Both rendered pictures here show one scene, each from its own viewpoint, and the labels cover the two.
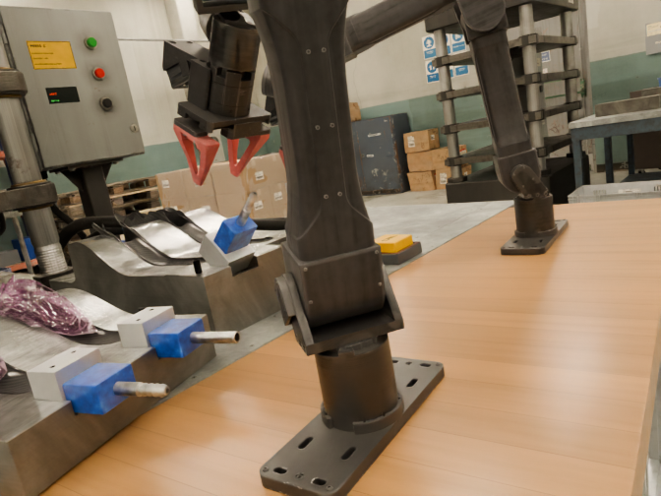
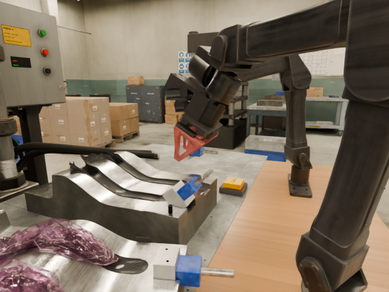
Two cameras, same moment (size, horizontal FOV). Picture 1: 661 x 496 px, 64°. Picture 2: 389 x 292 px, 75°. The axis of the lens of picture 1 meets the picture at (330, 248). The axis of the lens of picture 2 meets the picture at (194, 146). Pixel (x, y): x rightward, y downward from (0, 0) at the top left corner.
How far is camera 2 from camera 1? 37 cm
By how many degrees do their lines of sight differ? 18
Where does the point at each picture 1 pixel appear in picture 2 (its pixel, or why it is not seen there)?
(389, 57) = (161, 57)
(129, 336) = (161, 272)
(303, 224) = (349, 240)
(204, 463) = not seen: outside the picture
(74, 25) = (33, 19)
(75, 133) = (26, 87)
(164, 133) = not seen: hidden behind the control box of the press
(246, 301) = (190, 227)
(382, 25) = (251, 75)
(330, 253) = (353, 254)
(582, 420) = not seen: outside the picture
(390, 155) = (157, 104)
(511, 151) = (299, 146)
